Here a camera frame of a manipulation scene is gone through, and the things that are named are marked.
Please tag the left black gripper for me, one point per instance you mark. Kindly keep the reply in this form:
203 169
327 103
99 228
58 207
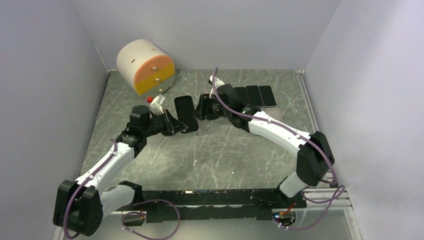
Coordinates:
174 126

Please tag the black phone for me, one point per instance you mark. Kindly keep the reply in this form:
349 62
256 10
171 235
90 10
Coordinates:
243 94

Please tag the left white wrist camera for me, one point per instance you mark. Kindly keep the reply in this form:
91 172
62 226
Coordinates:
155 104

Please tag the black phone case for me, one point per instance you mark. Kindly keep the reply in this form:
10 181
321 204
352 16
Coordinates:
185 110

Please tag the round white drawer cabinet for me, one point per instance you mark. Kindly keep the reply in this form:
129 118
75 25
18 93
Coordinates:
146 68

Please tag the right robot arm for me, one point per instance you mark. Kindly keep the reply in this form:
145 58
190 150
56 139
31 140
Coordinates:
314 157

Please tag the phone with purple frame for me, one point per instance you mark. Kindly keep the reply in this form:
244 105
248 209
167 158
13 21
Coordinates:
254 95

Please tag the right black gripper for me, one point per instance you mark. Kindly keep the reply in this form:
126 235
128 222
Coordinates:
203 109

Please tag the beige phone case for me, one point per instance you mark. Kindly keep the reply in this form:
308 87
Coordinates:
274 113

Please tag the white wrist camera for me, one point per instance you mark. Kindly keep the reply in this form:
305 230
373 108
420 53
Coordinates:
155 104
216 81

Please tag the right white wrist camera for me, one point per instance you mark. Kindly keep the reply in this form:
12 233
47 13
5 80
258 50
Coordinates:
216 81

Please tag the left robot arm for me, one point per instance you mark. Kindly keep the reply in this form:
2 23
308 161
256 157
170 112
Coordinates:
82 204

